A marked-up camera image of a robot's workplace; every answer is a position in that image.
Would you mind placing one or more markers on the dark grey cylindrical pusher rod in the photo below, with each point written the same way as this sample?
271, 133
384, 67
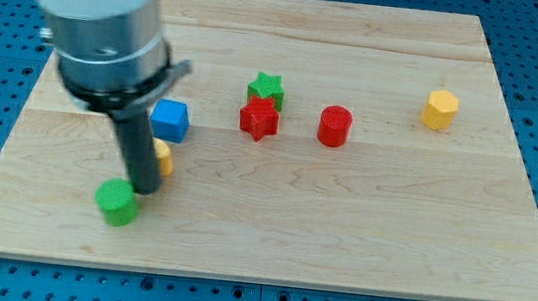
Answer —
134, 135

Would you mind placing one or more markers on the green cylinder block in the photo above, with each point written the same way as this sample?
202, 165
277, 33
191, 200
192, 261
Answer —
116, 201

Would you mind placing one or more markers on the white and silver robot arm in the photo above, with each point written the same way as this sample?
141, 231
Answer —
114, 58

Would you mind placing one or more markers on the light wooden board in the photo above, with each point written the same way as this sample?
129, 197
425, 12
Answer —
398, 210

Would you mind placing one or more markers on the blue cube block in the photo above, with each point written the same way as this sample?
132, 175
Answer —
169, 120

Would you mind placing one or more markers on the yellow block behind rod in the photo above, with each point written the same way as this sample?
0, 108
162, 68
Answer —
163, 156

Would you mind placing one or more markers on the red star block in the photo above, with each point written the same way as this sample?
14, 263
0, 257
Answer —
259, 118

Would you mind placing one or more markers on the green star block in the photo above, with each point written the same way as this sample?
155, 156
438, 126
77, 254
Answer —
267, 86

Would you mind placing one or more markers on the red cylinder block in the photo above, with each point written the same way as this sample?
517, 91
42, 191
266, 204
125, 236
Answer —
334, 125

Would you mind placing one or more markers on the yellow hexagon block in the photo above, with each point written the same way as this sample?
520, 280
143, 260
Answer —
440, 110

